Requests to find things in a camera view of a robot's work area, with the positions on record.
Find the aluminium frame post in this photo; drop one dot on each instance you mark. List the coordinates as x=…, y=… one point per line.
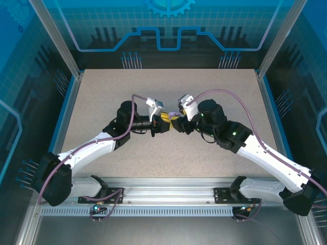
x=281, y=38
x=57, y=38

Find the power connector with green light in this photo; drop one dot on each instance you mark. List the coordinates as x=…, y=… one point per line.
x=246, y=208
x=98, y=208

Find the lilac earbud charging case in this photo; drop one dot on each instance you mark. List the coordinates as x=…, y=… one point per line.
x=174, y=114

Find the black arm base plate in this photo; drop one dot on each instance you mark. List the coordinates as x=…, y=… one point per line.
x=109, y=201
x=221, y=196

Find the blue table edge strip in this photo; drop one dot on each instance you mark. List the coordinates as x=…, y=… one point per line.
x=63, y=114
x=277, y=114

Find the aluminium side frame rail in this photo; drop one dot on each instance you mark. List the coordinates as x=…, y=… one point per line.
x=69, y=114
x=270, y=114

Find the aluminium mounting rail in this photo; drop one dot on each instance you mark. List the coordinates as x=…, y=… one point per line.
x=166, y=191

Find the grey metal shelf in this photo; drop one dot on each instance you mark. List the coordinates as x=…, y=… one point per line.
x=163, y=232

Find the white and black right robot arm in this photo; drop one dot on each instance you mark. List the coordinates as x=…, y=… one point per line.
x=268, y=158

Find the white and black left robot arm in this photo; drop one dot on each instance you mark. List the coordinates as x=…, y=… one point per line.
x=84, y=155

